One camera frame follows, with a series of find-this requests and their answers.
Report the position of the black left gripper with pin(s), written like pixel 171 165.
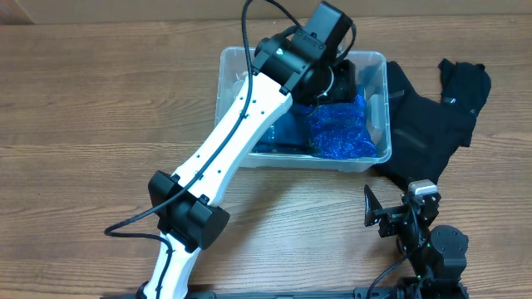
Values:
pixel 344 88

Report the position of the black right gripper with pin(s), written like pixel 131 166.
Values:
pixel 391 214

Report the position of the blue sequin glitter garment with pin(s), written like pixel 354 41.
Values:
pixel 339 130

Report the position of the blue denim jeans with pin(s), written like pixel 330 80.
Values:
pixel 290 134

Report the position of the black garment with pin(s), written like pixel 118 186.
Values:
pixel 426 133

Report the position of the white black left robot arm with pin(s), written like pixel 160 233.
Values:
pixel 299 65

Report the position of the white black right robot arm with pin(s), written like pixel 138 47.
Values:
pixel 437 255

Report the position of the clear plastic storage bin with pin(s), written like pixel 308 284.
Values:
pixel 371 69

